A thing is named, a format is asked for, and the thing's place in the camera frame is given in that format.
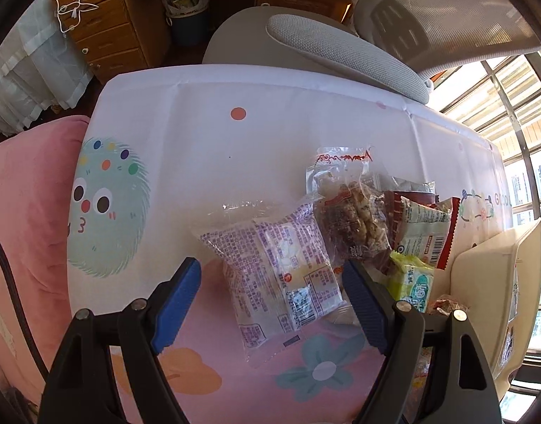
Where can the dark nut bar packet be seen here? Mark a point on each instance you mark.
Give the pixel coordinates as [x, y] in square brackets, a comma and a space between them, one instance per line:
[447, 305]

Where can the purple printed bread packet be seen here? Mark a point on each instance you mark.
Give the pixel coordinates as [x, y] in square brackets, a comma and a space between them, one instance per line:
[279, 269]

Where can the white grey snack packet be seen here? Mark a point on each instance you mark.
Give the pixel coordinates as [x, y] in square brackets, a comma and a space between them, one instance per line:
[411, 184]

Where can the white plastic bin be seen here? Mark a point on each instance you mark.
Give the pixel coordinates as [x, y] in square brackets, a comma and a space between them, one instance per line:
[486, 274]

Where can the cartoon printed tablecloth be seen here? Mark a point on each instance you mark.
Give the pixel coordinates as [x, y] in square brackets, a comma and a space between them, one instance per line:
[208, 141]

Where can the dark red snack packet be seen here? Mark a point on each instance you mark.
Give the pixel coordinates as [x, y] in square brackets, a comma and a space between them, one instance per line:
[414, 196]

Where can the trash bin with plastic bag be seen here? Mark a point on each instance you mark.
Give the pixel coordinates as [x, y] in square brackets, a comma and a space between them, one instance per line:
[188, 26]

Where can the red and white snack packet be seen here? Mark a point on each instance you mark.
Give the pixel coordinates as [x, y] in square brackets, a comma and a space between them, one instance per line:
[425, 225]

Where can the wooden desk with drawers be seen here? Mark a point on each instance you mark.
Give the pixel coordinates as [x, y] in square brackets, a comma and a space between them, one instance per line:
[102, 31]

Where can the nut brittle clear packet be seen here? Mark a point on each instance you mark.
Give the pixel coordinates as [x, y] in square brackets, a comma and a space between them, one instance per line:
[354, 216]

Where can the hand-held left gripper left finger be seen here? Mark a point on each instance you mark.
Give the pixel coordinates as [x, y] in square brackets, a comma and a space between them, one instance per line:
[177, 304]

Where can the pink blanket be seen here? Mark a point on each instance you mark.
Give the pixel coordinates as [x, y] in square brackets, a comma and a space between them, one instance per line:
[27, 229]

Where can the grey office chair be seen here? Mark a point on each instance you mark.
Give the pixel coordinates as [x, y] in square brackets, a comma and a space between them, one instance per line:
[341, 48]

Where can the green label snack packet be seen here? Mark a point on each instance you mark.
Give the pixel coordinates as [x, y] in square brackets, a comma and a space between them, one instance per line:
[411, 280]

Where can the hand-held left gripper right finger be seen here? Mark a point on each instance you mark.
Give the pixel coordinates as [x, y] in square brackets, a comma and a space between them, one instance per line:
[365, 309]

